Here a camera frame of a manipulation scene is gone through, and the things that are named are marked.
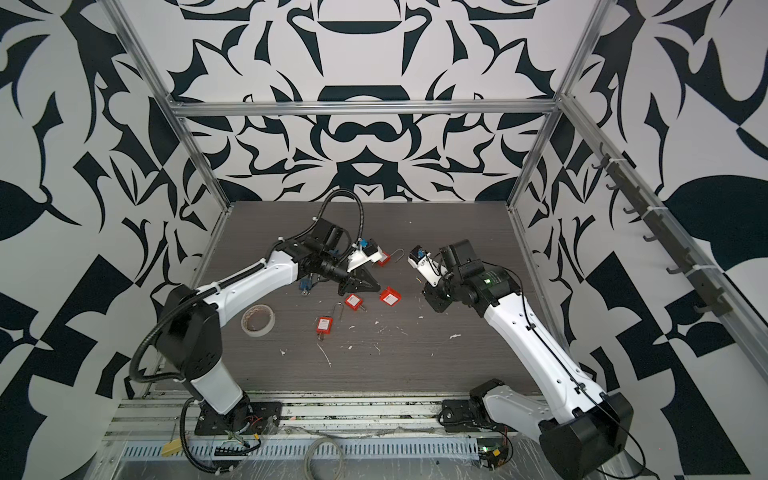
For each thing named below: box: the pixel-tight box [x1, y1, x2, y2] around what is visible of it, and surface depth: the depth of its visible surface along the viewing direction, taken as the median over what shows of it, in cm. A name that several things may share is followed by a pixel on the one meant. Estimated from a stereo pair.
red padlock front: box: [315, 302, 344, 341], surface depth 90 cm
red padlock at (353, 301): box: [343, 293, 364, 311], surface depth 95 cm
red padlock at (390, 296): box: [379, 286, 402, 307], surface depth 80 cm
